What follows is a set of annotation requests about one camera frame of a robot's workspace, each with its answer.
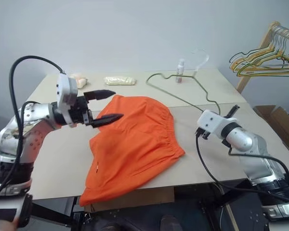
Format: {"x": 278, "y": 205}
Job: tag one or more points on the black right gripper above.
{"x": 202, "y": 133}

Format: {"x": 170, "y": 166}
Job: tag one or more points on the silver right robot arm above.
{"x": 240, "y": 140}

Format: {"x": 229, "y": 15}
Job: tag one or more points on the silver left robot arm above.
{"x": 36, "y": 134}

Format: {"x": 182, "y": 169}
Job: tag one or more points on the brown cardboard box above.
{"x": 279, "y": 125}

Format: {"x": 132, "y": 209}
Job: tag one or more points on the flat brown cardboard sheet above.
{"x": 147, "y": 196}

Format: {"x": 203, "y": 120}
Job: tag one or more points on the black metal table frame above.
{"x": 200, "y": 204}

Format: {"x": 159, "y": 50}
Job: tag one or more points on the wooden slat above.
{"x": 232, "y": 216}

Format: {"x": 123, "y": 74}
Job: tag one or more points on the wooden clothes rack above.
{"x": 262, "y": 45}

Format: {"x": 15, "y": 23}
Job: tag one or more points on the pale yellow plastic packet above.
{"x": 120, "y": 80}

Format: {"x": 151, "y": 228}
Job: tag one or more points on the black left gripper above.
{"x": 82, "y": 111}

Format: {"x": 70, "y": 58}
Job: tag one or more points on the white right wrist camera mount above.
{"x": 213, "y": 121}

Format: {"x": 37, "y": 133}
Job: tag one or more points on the pale pink plastic packet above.
{"x": 80, "y": 80}

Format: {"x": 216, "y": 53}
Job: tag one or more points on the white spray bottle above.
{"x": 179, "y": 72}

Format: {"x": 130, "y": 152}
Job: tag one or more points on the dark rounded shape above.
{"x": 171, "y": 223}

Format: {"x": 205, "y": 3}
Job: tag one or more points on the orange shorts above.
{"x": 135, "y": 144}

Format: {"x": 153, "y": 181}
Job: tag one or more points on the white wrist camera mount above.
{"x": 65, "y": 89}
{"x": 213, "y": 121}

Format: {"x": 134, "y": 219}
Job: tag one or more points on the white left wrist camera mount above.
{"x": 65, "y": 89}

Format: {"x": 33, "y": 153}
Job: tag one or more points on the clear plastic hanger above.
{"x": 207, "y": 57}

